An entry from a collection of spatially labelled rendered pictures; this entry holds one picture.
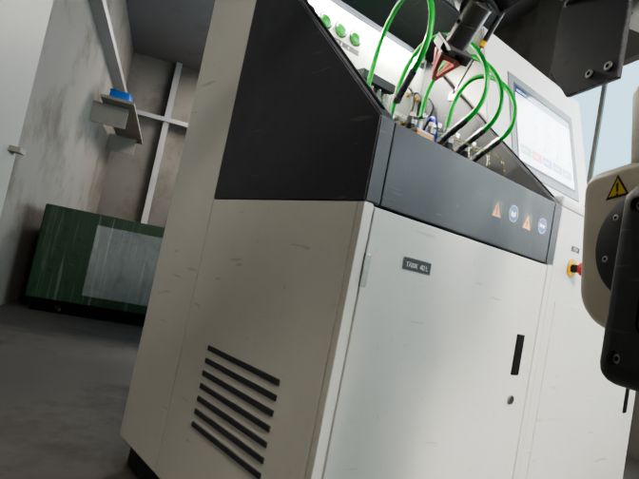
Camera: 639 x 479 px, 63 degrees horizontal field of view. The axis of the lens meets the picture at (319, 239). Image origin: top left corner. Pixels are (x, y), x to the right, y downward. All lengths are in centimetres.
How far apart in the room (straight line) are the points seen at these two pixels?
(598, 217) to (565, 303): 100
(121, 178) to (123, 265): 405
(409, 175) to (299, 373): 43
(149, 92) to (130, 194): 155
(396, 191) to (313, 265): 21
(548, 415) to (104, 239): 343
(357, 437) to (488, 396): 42
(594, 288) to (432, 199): 56
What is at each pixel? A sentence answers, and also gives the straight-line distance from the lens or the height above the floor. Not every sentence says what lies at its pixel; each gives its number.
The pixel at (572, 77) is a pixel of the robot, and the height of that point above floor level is 90.
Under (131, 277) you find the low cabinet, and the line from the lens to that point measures 425.
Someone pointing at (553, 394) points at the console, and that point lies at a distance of 160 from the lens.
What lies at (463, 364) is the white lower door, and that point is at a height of 52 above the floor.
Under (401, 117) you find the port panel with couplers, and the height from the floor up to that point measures 122.
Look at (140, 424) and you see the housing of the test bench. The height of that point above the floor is 15.
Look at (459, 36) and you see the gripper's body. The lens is 136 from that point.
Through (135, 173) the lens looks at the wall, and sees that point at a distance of 820.
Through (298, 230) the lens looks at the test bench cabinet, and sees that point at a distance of 106.
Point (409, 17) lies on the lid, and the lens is 182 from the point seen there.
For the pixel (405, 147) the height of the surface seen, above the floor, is 91.
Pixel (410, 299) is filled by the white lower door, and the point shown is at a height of 63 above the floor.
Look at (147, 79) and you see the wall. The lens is 849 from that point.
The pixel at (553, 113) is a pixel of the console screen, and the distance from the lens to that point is 217.
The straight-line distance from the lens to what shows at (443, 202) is 109.
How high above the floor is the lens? 64
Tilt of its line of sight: 4 degrees up
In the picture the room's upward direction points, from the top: 11 degrees clockwise
